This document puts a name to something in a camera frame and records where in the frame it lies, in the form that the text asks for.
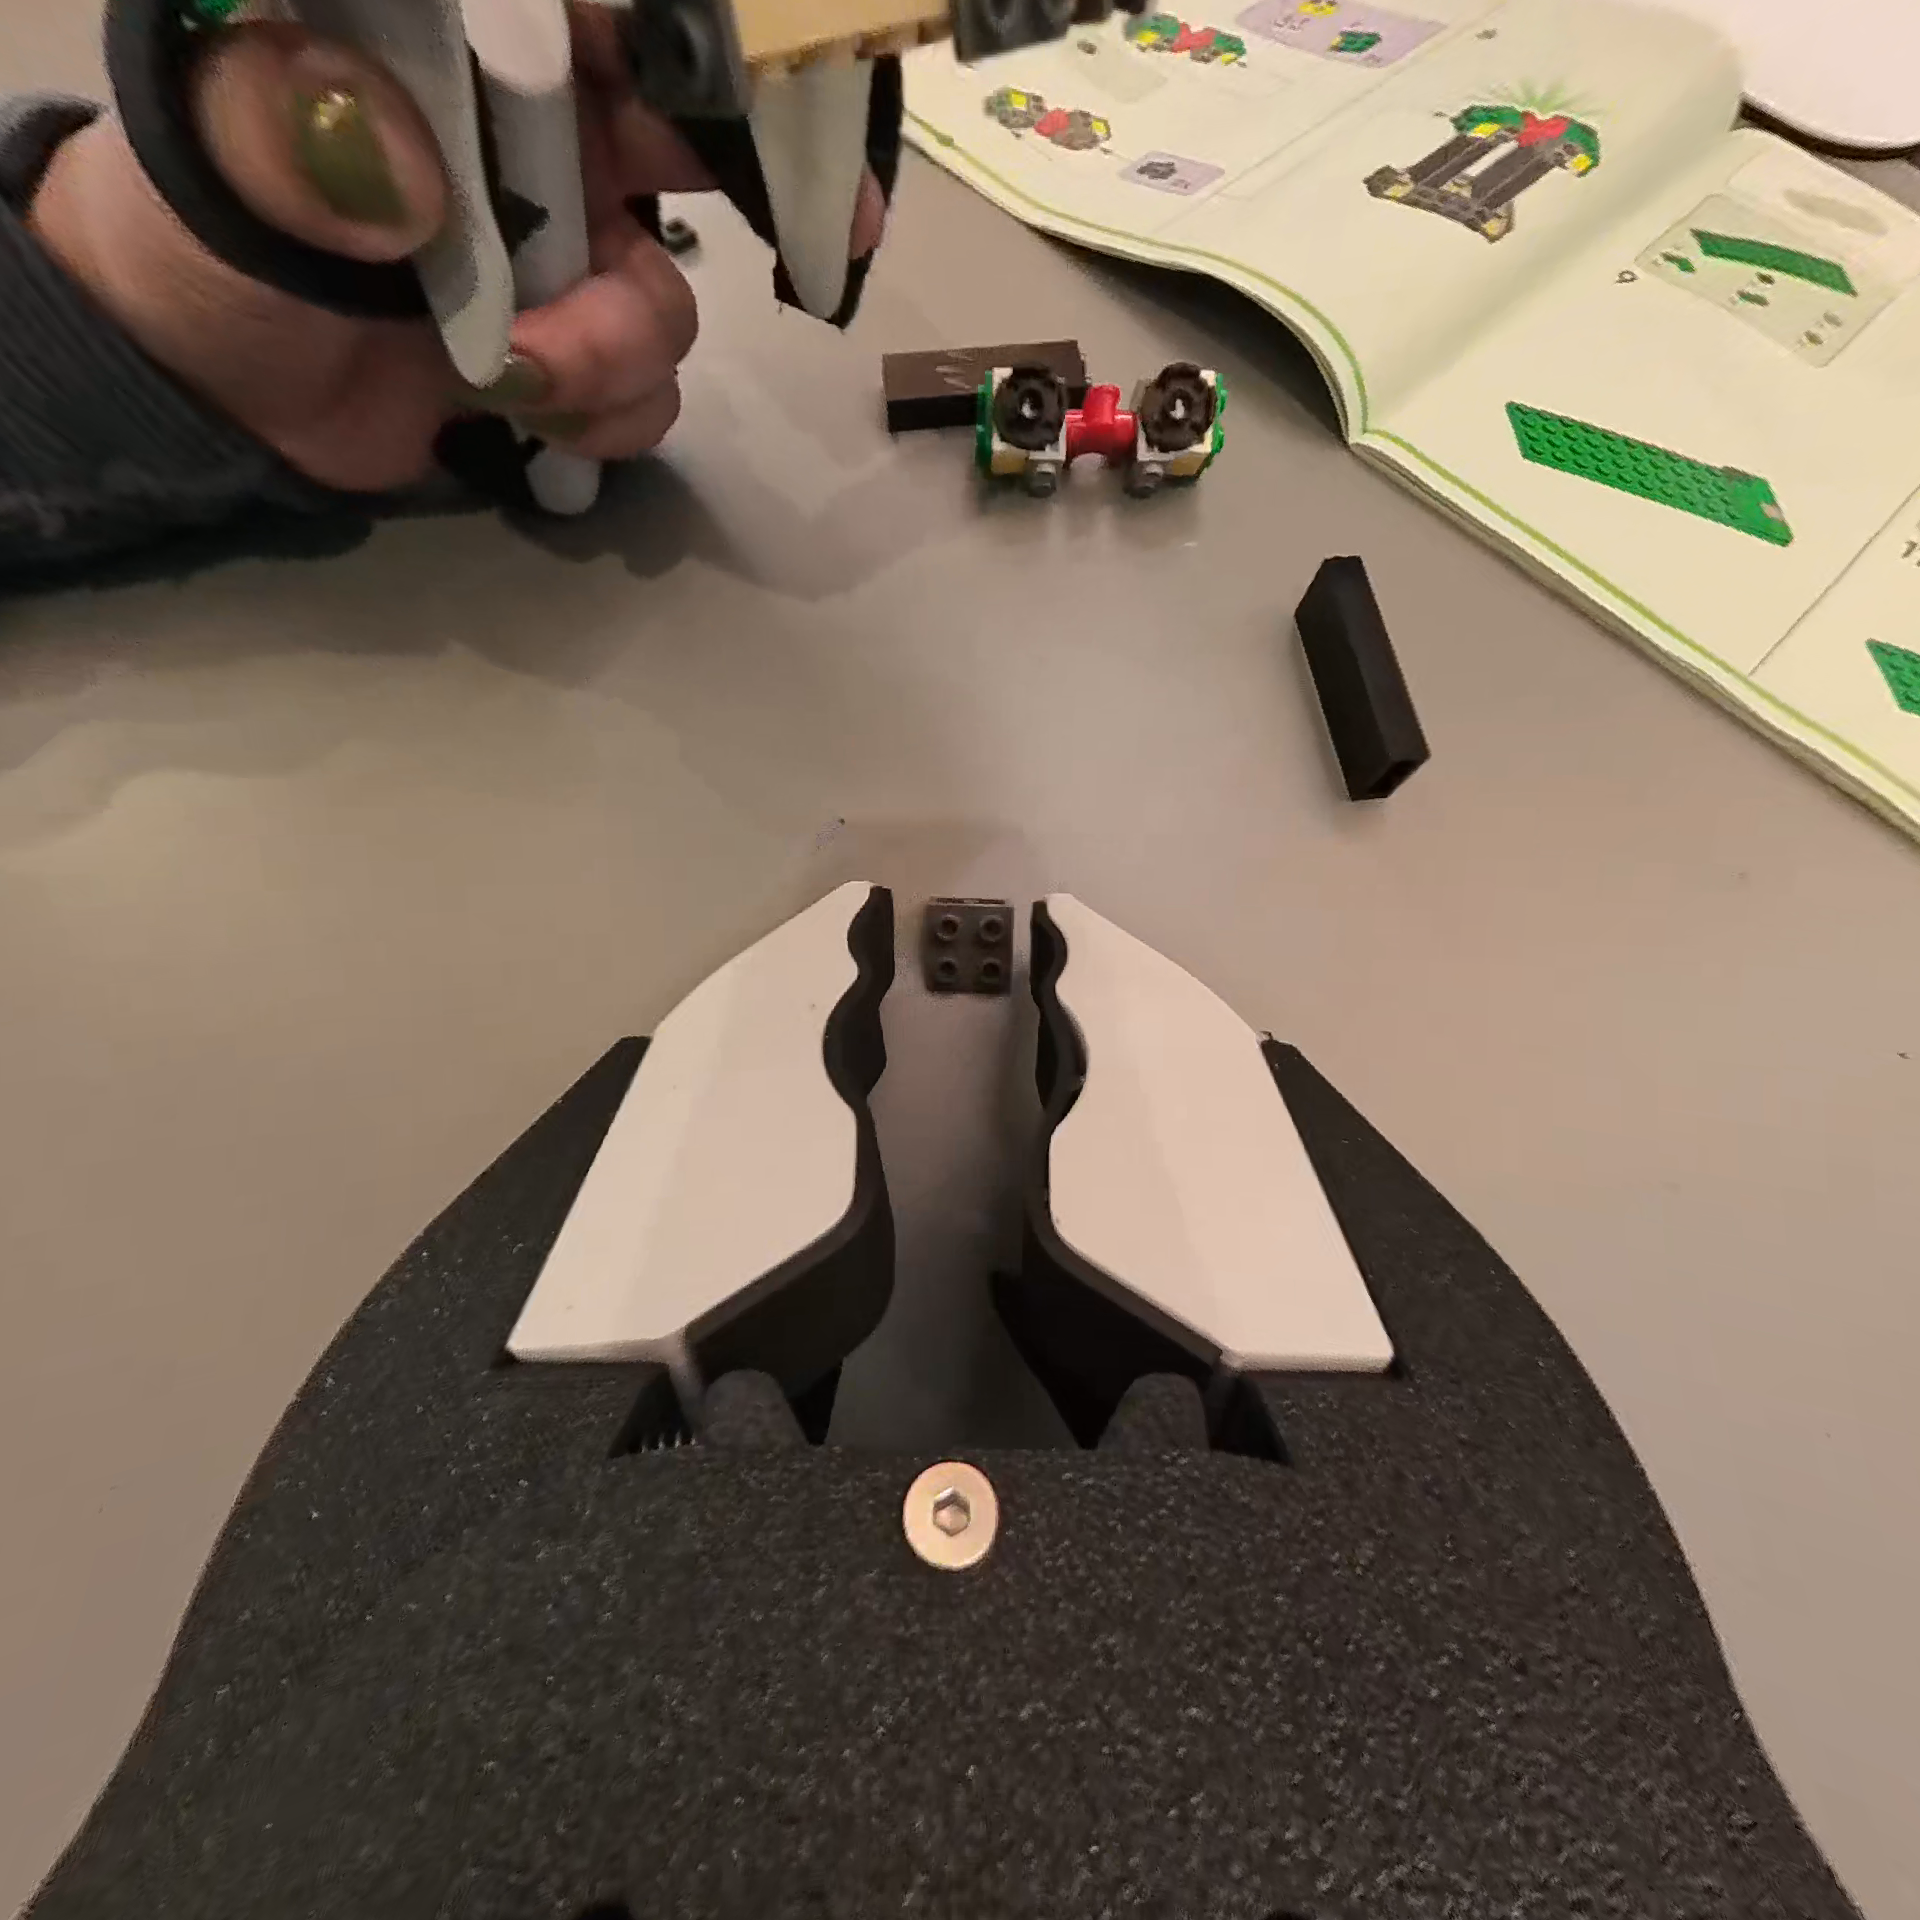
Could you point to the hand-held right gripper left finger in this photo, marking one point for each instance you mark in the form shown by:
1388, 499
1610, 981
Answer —
722, 1172

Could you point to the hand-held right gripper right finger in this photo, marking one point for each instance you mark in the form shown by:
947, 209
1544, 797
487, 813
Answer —
1200, 1184

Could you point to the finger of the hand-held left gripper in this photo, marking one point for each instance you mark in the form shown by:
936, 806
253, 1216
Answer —
820, 182

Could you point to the tan and black brick assembly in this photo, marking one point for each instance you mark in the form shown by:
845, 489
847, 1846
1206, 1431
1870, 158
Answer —
840, 31

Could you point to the small grey 2x2 plate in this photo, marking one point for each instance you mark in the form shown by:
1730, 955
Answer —
968, 944

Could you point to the person's left forearm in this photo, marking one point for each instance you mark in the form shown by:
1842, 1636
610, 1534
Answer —
91, 451

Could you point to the grey desk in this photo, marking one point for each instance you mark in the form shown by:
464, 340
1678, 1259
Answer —
452, 827

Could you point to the person's left hand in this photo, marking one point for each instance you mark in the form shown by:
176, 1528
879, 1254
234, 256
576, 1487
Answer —
347, 390

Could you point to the long black brick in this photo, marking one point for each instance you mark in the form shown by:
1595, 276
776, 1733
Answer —
1359, 676
939, 383

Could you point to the brick car model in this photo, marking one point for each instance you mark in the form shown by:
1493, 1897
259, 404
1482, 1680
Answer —
1103, 429

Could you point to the open instruction booklet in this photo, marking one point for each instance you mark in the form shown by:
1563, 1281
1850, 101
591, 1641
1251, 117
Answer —
1575, 347

